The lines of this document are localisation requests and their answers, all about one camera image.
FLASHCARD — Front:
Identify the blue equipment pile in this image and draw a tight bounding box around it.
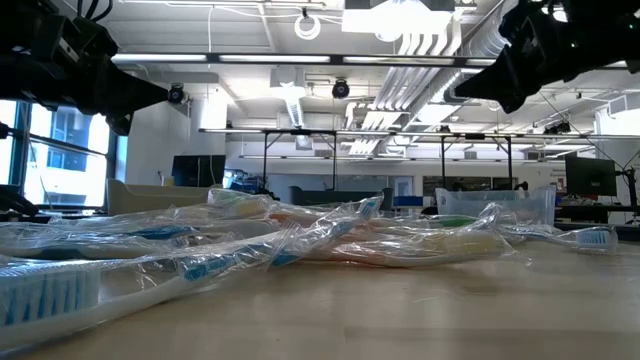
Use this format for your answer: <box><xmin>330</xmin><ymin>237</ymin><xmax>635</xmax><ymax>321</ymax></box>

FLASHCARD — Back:
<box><xmin>224</xmin><ymin>169</ymin><xmax>262</xmax><ymax>195</ymax></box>

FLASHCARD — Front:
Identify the teal plastic bin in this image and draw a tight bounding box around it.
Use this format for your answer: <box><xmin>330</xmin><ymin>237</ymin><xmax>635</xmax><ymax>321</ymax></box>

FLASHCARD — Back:
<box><xmin>288</xmin><ymin>185</ymin><xmax>395</xmax><ymax>210</ymax></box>

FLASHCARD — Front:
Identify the dark office desk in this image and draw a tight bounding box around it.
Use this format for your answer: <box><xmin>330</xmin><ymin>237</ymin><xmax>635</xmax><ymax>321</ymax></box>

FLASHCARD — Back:
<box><xmin>554</xmin><ymin>203</ymin><xmax>640</xmax><ymax>227</ymax></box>

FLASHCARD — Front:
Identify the black metal rig frame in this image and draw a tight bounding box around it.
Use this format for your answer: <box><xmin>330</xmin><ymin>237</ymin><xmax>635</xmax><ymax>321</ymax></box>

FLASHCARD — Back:
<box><xmin>259</xmin><ymin>128</ymin><xmax>339</xmax><ymax>191</ymax></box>
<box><xmin>439</xmin><ymin>132</ymin><xmax>514</xmax><ymax>190</ymax></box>

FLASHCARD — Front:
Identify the black monitor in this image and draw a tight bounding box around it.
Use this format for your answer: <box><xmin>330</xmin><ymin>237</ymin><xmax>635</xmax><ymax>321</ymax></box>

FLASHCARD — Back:
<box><xmin>564</xmin><ymin>155</ymin><xmax>619</xmax><ymax>198</ymax></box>
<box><xmin>171</xmin><ymin>154</ymin><xmax>227</xmax><ymax>189</ymax></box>

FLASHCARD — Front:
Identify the white cable coil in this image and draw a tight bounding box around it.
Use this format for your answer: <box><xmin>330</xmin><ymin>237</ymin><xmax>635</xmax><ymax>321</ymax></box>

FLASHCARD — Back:
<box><xmin>293</xmin><ymin>13</ymin><xmax>322</xmax><ymax>42</ymax></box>

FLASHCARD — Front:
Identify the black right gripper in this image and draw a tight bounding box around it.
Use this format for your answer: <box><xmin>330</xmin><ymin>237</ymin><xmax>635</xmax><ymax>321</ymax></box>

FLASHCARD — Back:
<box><xmin>454</xmin><ymin>0</ymin><xmax>621</xmax><ymax>114</ymax></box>

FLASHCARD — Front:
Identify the black monitor stand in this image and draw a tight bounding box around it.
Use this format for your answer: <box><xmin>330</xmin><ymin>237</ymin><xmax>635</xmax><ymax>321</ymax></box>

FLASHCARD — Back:
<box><xmin>617</xmin><ymin>167</ymin><xmax>640</xmax><ymax>226</ymax></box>

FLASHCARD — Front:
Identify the black overhead frame beam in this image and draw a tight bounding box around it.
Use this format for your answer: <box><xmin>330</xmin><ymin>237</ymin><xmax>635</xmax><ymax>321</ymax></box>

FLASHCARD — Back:
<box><xmin>109</xmin><ymin>51</ymin><xmax>551</xmax><ymax>68</ymax></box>

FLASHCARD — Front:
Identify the clear plastic bin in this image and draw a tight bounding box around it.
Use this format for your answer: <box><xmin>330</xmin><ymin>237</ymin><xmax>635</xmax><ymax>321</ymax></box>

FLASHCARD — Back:
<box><xmin>434</xmin><ymin>184</ymin><xmax>557</xmax><ymax>226</ymax></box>

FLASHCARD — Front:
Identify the black curved object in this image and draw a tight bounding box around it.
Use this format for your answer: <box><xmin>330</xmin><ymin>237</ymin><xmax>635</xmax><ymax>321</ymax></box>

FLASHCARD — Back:
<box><xmin>0</xmin><ymin>183</ymin><xmax>40</xmax><ymax>217</ymax></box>

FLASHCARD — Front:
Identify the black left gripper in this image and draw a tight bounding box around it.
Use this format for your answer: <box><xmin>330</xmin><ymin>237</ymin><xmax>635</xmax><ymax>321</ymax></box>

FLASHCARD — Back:
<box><xmin>0</xmin><ymin>9</ymin><xmax>169</xmax><ymax>137</ymax></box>

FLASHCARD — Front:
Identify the window with dark frame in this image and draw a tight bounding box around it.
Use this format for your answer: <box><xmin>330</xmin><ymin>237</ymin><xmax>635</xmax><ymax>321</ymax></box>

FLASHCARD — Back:
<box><xmin>0</xmin><ymin>98</ymin><xmax>120</xmax><ymax>209</ymax></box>

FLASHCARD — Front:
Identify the translucent white plastic bin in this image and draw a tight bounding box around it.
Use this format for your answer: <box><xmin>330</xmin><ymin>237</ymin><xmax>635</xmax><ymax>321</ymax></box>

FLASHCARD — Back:
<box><xmin>106</xmin><ymin>178</ymin><xmax>216</xmax><ymax>216</ymax></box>

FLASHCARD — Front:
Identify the green toothbrush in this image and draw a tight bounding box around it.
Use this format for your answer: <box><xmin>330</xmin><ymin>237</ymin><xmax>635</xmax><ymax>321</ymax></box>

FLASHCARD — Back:
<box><xmin>394</xmin><ymin>212</ymin><xmax>496</xmax><ymax>231</ymax></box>

